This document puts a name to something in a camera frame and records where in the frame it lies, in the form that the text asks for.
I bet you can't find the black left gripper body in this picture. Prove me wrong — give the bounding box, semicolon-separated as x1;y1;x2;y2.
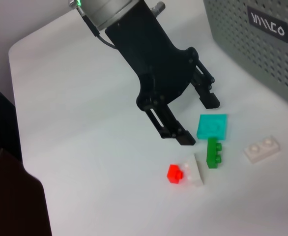
104;4;201;113

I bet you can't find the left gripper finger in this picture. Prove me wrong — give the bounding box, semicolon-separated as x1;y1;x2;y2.
190;61;220;110
144;104;197;146

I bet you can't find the cyan square toy brick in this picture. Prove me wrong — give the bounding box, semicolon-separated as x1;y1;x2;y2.
197;113;229;141

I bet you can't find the small red toy brick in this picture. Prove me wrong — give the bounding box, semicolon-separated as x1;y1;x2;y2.
167;164;184;184

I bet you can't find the green toy brick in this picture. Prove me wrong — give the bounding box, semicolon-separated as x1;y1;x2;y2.
206;137;223;169

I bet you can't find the white narrow toy brick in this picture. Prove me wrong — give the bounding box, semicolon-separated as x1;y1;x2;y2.
182;153;205;187

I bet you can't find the grey perforated plastic basket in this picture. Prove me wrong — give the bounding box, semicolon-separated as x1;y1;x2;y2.
202;0;288;111

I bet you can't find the off-white plate toy brick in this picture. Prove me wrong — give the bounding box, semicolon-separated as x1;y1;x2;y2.
243;135;282;163

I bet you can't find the brown black background object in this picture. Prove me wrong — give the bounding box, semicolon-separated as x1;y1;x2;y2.
0;78;23;162

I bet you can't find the dark brown wooden desk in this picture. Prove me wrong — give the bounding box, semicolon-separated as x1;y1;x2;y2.
0;147;53;236

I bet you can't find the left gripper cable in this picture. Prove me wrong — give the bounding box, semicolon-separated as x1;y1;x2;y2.
69;0;116;49

